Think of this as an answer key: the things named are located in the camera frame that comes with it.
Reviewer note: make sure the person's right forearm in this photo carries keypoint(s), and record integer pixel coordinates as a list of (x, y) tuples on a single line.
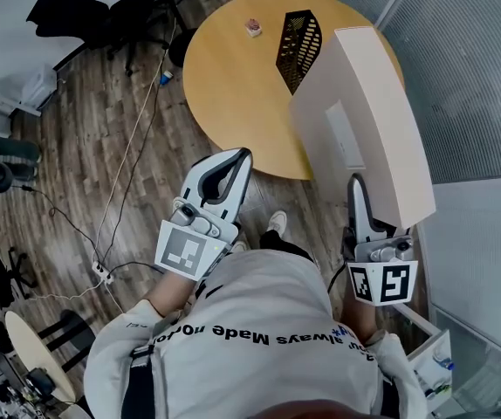
[(364, 317)]

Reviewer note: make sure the black mesh file holder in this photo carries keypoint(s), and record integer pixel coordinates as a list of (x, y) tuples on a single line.
[(298, 46)]

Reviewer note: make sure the white power strip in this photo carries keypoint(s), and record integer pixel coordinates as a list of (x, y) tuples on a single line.
[(102, 271)]

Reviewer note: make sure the black standing fan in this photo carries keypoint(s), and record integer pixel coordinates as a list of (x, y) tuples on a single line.
[(180, 50)]

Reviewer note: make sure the round beige side table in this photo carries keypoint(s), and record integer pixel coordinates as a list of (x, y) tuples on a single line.
[(36, 356)]

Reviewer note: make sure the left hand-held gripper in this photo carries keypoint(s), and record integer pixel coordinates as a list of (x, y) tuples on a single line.
[(185, 247)]

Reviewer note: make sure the black jacket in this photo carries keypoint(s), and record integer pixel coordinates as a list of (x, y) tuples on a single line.
[(67, 15)]

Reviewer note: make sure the small pink cube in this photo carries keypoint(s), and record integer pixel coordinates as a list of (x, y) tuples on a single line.
[(253, 28)]

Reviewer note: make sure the black office chair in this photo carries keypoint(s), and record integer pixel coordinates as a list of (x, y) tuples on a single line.
[(128, 15)]

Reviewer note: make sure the cluttered work desk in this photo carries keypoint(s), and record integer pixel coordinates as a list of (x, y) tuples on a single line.
[(10, 395)]

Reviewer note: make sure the person's left forearm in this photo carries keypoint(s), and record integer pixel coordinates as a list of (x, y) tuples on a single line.
[(172, 293)]

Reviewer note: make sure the beige cardboard box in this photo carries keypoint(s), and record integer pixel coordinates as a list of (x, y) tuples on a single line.
[(386, 125)]

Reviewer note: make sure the blue paper cup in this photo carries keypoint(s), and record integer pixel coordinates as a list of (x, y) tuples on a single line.
[(166, 78)]

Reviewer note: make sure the person's white shoe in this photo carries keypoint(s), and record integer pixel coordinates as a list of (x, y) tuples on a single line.
[(278, 221), (239, 247)]

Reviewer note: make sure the person's white printed shirt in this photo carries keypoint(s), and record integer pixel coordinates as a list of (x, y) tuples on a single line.
[(255, 365)]

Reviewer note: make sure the white storage box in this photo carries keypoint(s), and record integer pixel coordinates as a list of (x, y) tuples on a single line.
[(39, 86)]

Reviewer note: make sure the person's black trousers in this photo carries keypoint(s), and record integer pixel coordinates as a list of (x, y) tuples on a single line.
[(281, 245)]

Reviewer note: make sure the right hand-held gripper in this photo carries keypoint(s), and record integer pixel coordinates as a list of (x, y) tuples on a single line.
[(386, 282)]

